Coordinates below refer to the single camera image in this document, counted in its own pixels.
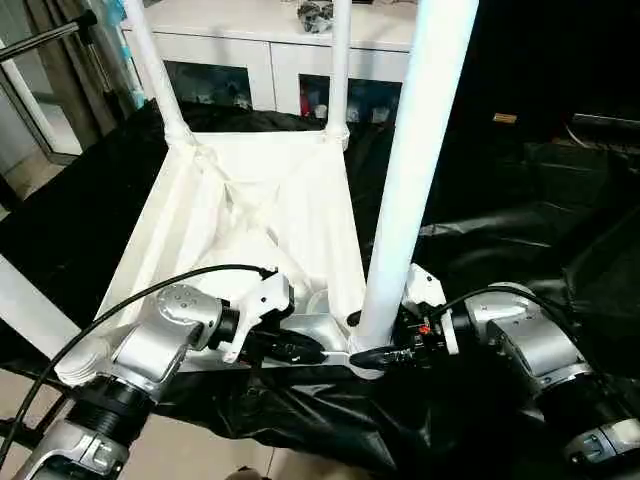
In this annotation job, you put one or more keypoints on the white cabinet with glass doors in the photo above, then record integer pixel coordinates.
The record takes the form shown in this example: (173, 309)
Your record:
(230, 20)

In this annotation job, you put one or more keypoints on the dark crumpled bundle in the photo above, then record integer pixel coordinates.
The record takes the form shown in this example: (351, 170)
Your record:
(316, 14)

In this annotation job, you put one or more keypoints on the small yellow label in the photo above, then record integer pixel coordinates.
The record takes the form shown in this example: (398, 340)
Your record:
(505, 118)

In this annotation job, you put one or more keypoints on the white plastic table leg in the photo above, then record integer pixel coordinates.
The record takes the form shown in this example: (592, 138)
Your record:
(30, 305)
(155, 70)
(340, 70)
(420, 150)

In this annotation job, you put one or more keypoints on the grey metal stand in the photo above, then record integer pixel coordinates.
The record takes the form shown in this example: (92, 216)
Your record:
(50, 60)

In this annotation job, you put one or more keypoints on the black bench with silver rail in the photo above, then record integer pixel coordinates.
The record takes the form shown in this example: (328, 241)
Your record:
(610, 130)

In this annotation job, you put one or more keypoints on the light blue plastic film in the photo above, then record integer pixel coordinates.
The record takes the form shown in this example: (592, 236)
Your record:
(125, 45)

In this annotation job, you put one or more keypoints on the white plastic table top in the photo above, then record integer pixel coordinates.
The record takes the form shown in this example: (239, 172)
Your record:
(260, 180)

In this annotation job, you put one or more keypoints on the black plastic mat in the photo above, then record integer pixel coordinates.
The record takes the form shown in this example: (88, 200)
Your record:
(520, 230)

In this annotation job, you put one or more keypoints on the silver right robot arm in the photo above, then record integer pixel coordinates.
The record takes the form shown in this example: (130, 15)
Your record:
(530, 340)

